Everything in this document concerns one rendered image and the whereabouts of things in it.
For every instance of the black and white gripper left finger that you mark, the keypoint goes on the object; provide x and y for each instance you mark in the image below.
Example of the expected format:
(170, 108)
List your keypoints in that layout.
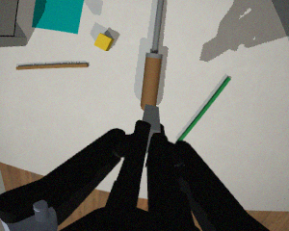
(46, 203)

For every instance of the brown wooden tool handle with grey metal rod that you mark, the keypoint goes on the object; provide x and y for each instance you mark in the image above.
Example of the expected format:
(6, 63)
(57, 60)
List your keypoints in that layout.
(153, 62)

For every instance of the yellow cube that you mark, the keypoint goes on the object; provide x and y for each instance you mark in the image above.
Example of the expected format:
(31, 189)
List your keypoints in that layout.
(103, 42)

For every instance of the green rod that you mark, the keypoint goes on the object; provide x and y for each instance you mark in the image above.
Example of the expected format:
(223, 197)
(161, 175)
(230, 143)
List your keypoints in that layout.
(205, 108)

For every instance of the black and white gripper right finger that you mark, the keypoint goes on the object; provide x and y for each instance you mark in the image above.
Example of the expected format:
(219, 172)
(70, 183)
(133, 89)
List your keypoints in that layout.
(213, 205)

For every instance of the teal square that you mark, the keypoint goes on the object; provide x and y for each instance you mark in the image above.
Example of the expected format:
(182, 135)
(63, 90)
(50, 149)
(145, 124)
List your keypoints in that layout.
(58, 15)

